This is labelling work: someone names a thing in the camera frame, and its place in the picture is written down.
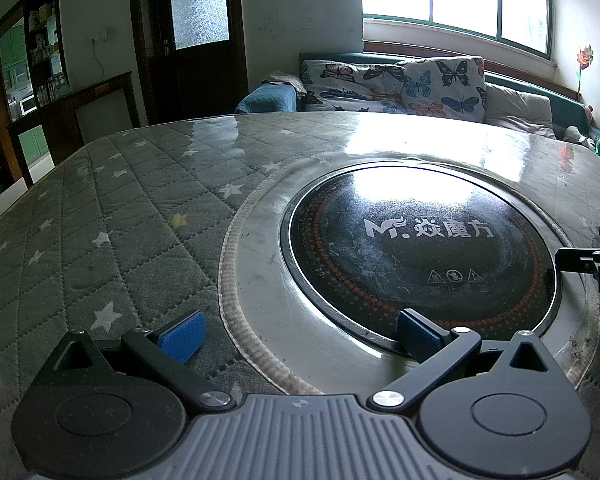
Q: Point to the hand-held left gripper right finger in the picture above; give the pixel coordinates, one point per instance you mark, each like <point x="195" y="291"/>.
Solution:
<point x="420" y="335"/>

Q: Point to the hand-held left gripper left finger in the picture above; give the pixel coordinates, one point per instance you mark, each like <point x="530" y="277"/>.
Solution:
<point x="185" y="332"/>

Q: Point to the round black induction cooktop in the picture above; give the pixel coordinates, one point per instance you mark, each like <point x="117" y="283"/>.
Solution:
<point x="430" y="270"/>

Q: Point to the grey stuffed toy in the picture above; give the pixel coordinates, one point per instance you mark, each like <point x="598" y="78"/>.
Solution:
<point x="575" y="136"/>

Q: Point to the pink stuffed toy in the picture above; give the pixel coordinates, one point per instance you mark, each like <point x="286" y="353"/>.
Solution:
<point x="590" y="115"/>

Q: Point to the teal sofa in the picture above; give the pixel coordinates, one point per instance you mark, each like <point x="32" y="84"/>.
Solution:
<point x="567" y="105"/>

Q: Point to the grey star quilted table cover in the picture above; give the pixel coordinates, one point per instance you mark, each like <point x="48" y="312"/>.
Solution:
<point x="105" y="210"/>

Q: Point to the beige pillow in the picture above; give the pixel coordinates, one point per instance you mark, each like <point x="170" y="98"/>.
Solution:
<point x="520" y="107"/>

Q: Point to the colourful pinwheel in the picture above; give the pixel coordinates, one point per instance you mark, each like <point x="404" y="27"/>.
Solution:
<point x="585" y="57"/>

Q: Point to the square butterfly print pillow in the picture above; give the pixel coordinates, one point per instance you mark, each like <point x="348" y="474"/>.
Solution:
<point x="445" y="87"/>

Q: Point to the blue sofa cover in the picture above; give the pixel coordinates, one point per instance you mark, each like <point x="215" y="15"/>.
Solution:
<point x="267" y="99"/>

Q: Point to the dark wooden glass door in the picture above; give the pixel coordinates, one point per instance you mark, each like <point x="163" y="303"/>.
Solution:
<point x="155" y="85"/>

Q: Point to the dark wooden sideboard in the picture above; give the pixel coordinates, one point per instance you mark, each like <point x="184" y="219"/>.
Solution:
<point x="65" y="110"/>

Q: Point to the long butterfly print pillow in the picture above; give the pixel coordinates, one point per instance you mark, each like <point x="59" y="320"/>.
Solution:
<point x="345" y="85"/>

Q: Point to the small white cloth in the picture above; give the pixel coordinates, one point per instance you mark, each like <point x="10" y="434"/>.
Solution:
<point x="285" y="80"/>

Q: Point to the white microwave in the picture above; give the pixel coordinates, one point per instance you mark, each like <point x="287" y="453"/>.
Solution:
<point x="27" y="105"/>

